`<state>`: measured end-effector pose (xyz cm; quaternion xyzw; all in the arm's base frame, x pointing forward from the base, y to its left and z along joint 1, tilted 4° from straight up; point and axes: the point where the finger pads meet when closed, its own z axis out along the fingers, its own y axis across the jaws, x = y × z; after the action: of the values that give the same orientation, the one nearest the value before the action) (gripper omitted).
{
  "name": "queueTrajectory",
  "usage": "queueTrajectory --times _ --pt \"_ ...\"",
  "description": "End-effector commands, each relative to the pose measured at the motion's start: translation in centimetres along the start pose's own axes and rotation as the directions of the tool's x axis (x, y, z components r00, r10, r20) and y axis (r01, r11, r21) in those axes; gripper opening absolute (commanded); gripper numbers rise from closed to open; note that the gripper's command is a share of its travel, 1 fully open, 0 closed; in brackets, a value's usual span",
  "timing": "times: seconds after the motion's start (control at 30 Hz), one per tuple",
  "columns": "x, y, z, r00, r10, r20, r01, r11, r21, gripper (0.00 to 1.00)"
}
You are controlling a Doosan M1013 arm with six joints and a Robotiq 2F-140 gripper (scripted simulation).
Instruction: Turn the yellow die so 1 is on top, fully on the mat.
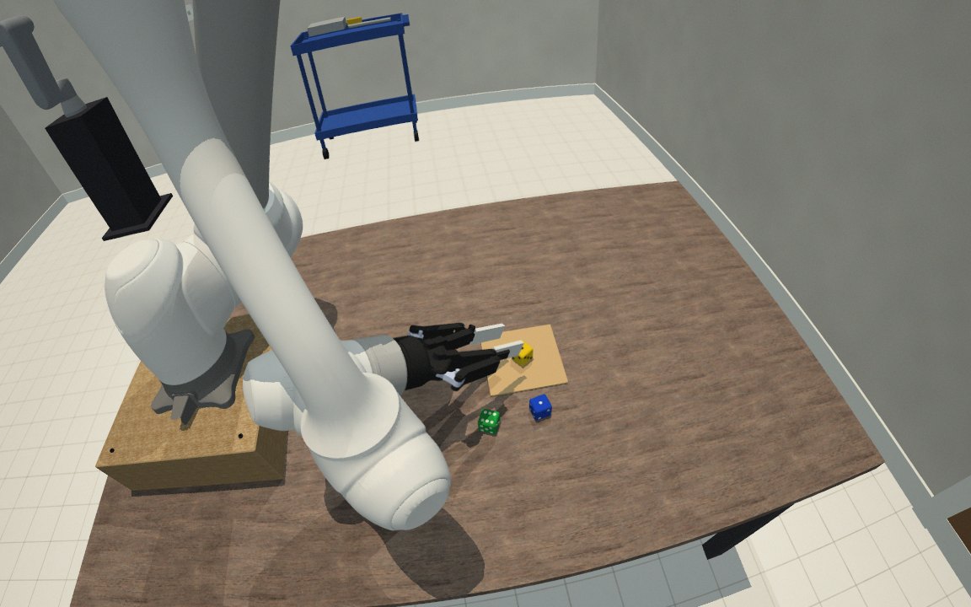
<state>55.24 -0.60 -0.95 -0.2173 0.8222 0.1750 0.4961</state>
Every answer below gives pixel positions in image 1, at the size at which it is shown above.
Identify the green die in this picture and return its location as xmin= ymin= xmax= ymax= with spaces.
xmin=478 ymin=409 xmax=500 ymax=434

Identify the blue die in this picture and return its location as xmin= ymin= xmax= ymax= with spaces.
xmin=529 ymin=394 xmax=552 ymax=421

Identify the yellow die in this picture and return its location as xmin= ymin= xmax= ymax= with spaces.
xmin=512 ymin=341 xmax=533 ymax=366

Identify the tan flat mat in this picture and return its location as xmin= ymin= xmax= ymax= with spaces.
xmin=481 ymin=325 xmax=568 ymax=397

